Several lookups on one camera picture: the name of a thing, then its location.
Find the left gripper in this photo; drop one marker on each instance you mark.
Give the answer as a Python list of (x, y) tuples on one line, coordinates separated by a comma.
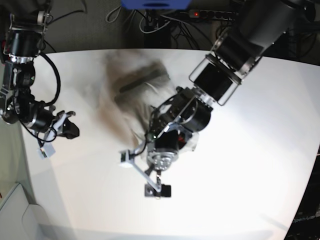
[(157, 162)]

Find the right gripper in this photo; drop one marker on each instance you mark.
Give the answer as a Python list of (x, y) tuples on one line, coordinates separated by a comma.
[(61, 124)]

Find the beige t-shirt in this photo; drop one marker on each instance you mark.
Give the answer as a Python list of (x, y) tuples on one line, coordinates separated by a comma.
[(137, 85)]

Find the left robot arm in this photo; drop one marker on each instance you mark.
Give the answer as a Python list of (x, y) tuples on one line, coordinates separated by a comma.
[(168, 123)]

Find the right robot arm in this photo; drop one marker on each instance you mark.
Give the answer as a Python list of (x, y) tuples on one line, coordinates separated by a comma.
[(23, 25)]

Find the white plastic bin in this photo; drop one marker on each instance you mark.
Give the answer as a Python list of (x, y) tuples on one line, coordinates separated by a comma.
[(20, 220)]

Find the blue overhead box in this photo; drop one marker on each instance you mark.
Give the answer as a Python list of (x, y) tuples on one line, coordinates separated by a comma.
[(155, 4)]

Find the black power strip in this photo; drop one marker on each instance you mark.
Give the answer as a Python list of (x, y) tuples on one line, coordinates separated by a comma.
[(212, 15)]

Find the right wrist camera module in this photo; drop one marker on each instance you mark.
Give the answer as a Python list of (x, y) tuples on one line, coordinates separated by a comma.
[(46, 151)]

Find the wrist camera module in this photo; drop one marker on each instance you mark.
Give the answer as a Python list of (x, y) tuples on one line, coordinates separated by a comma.
[(46, 151), (124, 157)]

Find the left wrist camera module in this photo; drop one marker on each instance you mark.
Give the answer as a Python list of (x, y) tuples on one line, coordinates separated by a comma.
[(124, 157)]

